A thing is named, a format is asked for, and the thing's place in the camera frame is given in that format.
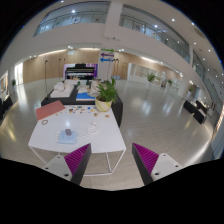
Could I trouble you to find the white architectural model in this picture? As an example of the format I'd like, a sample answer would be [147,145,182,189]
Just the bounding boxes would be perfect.
[50,80,74,98]

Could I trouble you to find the red mat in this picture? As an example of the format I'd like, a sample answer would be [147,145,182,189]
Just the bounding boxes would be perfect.
[36,100,65,120]

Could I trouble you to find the potted green plant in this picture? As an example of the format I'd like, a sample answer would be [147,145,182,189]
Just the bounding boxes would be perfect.
[95,79,118,112]

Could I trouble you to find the black piano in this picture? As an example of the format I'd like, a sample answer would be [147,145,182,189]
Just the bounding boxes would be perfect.
[65,63,94,80]

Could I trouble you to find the blue board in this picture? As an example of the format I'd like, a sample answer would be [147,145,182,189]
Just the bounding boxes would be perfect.
[76,93,95,101]

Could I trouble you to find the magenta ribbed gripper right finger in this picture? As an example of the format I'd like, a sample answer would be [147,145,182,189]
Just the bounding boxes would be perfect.
[131,142,184,186]

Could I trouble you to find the white square table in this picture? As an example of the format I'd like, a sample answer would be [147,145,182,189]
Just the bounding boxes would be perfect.
[27,104,128,177]

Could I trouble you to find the direction sign pillar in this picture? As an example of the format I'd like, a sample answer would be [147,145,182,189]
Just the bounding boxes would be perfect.
[98,48,114,80]

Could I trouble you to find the black bench seats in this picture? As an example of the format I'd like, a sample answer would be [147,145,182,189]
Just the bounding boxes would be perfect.
[183,100,207,124]

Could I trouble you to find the dark charger plug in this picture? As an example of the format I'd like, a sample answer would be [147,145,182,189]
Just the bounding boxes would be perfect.
[65,129,72,136]

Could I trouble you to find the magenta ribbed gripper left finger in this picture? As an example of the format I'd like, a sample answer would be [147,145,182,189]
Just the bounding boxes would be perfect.
[42,143,92,186]

